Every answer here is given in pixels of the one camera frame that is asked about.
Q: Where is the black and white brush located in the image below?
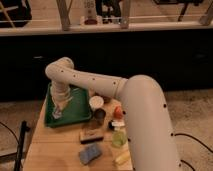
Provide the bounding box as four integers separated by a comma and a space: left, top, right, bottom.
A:
108, 120, 125, 130

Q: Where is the black pole stand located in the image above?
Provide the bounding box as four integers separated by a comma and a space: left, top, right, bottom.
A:
14, 121, 30, 171

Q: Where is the white numbered sign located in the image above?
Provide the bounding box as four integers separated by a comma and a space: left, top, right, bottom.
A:
83, 0, 96, 19

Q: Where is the white paper cup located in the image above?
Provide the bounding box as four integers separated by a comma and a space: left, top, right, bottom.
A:
89, 96, 104, 111

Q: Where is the yellow corn toy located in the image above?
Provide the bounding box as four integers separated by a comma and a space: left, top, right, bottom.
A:
114, 150, 130, 165

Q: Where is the blue grey sponge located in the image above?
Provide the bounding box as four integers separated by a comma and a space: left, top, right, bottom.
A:
79, 143, 102, 165

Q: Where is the dark red bowl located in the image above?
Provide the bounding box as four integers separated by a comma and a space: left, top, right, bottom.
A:
103, 96, 112, 104

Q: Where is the small light grey towel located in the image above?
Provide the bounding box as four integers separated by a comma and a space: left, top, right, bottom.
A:
52, 106, 63, 119

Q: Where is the orange red toy fruit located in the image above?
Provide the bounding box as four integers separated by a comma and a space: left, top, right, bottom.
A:
113, 106, 123, 119

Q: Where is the dark metal cup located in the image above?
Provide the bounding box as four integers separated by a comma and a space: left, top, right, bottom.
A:
94, 109, 106, 125

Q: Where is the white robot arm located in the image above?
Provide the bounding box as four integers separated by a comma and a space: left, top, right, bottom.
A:
45, 57, 182, 171

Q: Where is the black cable right floor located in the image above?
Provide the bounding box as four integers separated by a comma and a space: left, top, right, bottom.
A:
174, 132, 213, 171

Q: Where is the wooden block with black base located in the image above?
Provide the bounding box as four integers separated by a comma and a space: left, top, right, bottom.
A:
79, 121, 104, 144

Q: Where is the green translucent cup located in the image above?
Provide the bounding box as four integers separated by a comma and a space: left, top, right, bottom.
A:
112, 131, 127, 148

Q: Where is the green plastic tray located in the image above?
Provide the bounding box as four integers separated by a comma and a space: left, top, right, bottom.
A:
44, 84, 92, 128

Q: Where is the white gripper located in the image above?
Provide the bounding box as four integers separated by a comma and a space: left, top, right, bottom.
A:
50, 83, 71, 111

